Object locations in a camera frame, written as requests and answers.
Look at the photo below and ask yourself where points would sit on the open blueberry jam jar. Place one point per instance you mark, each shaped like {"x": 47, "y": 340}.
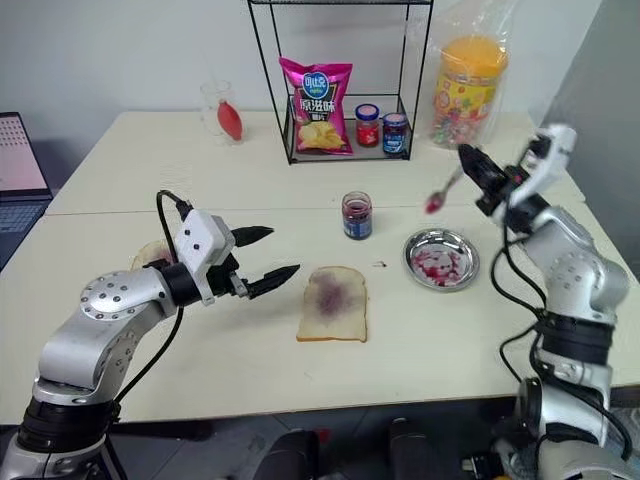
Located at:
{"x": 357, "y": 220}

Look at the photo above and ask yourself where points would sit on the red pointed object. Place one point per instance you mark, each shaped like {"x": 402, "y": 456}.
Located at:
{"x": 230, "y": 120}

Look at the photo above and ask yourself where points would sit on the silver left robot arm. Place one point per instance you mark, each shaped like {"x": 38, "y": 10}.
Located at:
{"x": 95, "y": 320}

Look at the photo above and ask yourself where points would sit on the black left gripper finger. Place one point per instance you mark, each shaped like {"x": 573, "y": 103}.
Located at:
{"x": 275, "y": 280}
{"x": 252, "y": 233}

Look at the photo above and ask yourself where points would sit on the round metal plate jam stains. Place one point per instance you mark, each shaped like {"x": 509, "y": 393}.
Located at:
{"x": 441, "y": 259}

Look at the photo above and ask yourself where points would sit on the dark rounded shape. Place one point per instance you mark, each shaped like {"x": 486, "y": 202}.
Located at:
{"x": 410, "y": 450}
{"x": 295, "y": 457}

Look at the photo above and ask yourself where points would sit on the bread slice with jam smear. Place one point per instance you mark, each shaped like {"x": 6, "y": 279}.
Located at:
{"x": 150, "y": 254}

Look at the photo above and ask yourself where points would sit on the clear plastic bag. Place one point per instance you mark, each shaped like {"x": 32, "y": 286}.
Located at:
{"x": 492, "y": 130}

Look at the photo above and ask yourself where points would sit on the dark laptop computer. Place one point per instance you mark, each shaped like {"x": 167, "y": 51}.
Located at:
{"x": 20, "y": 160}

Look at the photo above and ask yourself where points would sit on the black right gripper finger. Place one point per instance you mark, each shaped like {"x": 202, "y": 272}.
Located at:
{"x": 475, "y": 174}
{"x": 482, "y": 160}

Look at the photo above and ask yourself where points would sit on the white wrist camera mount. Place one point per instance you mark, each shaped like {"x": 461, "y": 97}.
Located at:
{"x": 200, "y": 235}
{"x": 552, "y": 160}

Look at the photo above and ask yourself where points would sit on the candy jar with yellow lid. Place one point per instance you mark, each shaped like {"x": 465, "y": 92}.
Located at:
{"x": 465, "y": 95}

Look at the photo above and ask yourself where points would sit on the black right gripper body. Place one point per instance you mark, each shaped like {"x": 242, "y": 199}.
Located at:
{"x": 502, "y": 192}

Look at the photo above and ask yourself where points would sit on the red lidded jam jar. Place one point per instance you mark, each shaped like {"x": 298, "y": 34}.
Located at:
{"x": 366, "y": 129}

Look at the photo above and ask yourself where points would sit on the small spoon with red jam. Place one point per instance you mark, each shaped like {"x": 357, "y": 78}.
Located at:
{"x": 436, "y": 201}

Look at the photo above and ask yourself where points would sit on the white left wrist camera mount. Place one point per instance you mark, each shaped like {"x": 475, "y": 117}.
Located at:
{"x": 200, "y": 235}

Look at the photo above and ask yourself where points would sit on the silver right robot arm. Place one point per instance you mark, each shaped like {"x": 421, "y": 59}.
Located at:
{"x": 575, "y": 270}

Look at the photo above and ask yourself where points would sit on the blue lidded jam jar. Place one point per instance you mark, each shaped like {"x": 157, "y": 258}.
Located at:
{"x": 394, "y": 137}

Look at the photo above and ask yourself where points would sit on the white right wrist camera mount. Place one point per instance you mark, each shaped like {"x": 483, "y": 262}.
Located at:
{"x": 552, "y": 160}

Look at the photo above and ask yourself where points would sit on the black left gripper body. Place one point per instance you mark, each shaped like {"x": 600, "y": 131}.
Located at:
{"x": 225, "y": 280}

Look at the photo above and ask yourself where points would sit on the pink potato chips bag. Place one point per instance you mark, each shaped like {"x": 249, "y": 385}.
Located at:
{"x": 320, "y": 110}

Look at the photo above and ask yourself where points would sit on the clear glass cup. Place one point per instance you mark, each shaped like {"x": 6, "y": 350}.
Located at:
{"x": 210, "y": 107}

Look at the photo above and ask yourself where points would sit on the white bread slice purple jam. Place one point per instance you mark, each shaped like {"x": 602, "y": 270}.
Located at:
{"x": 332, "y": 305}

